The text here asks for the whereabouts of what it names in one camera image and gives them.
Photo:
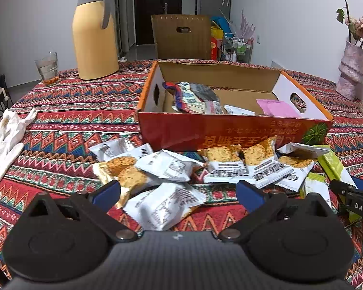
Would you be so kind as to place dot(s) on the white glove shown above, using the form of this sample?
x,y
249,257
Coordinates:
x,y
0,157
12,123

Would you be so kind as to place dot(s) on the dark entrance door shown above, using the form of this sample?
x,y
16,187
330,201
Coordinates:
x,y
169,21

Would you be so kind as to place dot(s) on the red cardboard box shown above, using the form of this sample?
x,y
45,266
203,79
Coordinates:
x,y
230,133

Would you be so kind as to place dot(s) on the blue plastic board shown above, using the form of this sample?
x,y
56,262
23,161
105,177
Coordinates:
x,y
225,24

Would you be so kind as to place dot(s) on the brown cardboard box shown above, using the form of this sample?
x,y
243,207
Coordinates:
x,y
169,45

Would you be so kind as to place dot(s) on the pile of white cracker packets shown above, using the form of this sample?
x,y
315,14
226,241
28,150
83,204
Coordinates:
x,y
166,166

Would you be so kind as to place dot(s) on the drinking glass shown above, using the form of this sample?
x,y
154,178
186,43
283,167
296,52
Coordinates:
x,y
47,69

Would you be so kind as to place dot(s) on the silver foil snack packet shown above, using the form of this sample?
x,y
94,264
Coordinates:
x,y
187,101

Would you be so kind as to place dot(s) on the yellow bag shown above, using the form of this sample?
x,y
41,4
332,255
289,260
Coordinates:
x,y
217,31

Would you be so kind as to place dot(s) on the pink textured vase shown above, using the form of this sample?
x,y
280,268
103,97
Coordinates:
x,y
351,72

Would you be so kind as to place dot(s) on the yellow thermos jug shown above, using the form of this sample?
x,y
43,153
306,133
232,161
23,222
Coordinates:
x,y
92,36

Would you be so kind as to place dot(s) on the pink snack packet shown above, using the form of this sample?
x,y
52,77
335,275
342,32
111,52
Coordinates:
x,y
276,108

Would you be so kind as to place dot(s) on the lilac decorative plumes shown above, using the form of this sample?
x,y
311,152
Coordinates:
x,y
245,27

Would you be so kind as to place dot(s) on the green snack packet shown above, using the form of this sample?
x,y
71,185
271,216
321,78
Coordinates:
x,y
332,166
316,187

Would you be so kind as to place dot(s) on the white wall fixture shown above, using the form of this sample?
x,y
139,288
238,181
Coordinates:
x,y
276,65

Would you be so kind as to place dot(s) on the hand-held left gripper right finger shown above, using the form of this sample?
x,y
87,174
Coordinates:
x,y
249,195

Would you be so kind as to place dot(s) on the red gift box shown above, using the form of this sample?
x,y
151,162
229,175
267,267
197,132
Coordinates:
x,y
216,50

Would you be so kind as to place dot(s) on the white printed snack packet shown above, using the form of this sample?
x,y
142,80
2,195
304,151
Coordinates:
x,y
239,111

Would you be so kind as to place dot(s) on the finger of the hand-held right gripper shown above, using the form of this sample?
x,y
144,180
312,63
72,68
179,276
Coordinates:
x,y
341,190

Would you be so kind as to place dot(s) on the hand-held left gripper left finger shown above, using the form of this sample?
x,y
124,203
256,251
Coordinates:
x,y
106,191

